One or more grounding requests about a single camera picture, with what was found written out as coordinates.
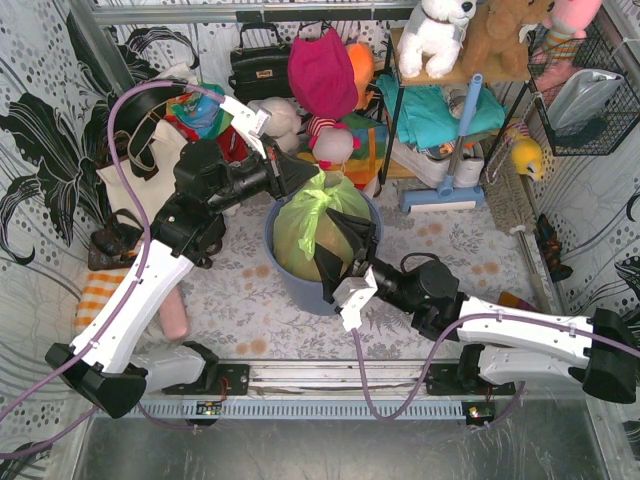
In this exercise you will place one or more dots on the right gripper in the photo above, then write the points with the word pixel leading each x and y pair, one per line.
pixel 360 267

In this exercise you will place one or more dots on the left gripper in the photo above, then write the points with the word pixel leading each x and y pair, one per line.
pixel 275 175

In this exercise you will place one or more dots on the green plastic trash bag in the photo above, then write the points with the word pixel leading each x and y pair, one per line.
pixel 302 223

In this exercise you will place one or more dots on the blue plastic trash bin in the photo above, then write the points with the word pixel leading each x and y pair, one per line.
pixel 306 295

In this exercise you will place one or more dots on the blue floor mop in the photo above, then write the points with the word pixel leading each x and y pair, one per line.
pixel 447 197

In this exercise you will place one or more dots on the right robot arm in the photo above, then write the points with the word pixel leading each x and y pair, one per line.
pixel 501 344

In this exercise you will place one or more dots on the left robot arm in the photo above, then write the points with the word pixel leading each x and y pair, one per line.
pixel 100 364

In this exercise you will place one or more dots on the rainbow striped bag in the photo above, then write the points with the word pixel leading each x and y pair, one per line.
pixel 363 166

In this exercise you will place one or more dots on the magenta fabric bag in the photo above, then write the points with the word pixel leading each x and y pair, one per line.
pixel 321 76

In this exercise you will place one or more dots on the pink round plush doll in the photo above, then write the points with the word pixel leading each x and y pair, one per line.
pixel 331 142

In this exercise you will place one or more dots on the white fluffy plush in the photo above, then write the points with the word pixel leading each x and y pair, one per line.
pixel 284 123

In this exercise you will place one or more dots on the black leather handbag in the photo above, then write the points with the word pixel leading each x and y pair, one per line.
pixel 259 73

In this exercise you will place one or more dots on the colourful folded clothes stack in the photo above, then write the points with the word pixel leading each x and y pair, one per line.
pixel 200 117

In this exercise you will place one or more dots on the white sneakers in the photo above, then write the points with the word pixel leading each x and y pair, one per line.
pixel 431 165

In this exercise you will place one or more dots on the orange plush toy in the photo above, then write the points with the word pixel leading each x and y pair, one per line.
pixel 363 64

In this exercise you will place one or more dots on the teal folded cloth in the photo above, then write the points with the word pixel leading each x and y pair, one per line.
pixel 424 119

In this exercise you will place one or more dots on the grey chenille duster mop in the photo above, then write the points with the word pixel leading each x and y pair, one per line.
pixel 513 215

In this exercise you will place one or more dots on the pink case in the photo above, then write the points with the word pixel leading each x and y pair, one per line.
pixel 173 316

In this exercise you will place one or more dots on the white plush dog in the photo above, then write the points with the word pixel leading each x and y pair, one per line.
pixel 433 36

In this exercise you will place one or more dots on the yellow plush toy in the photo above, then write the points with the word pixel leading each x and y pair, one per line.
pixel 526 154

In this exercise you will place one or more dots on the orange checkered cloth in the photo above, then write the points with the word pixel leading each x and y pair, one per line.
pixel 99 288

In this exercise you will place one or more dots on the brown teddy bear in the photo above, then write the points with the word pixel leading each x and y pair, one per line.
pixel 499 28

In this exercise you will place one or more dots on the silver foil pouch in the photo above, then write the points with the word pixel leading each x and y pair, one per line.
pixel 582 96

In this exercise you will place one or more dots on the pink plush toy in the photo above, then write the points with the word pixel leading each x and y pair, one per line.
pixel 567 21

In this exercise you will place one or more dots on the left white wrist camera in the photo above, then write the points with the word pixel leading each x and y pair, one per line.
pixel 248 124

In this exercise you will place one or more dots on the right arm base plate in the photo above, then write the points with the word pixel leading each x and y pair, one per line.
pixel 446 379

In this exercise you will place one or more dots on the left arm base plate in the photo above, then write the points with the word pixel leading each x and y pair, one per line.
pixel 229 380

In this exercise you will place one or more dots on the dark brown strap bag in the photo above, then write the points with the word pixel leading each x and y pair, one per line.
pixel 115 245

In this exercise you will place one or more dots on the black wire basket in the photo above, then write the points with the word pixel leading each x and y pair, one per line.
pixel 551 68

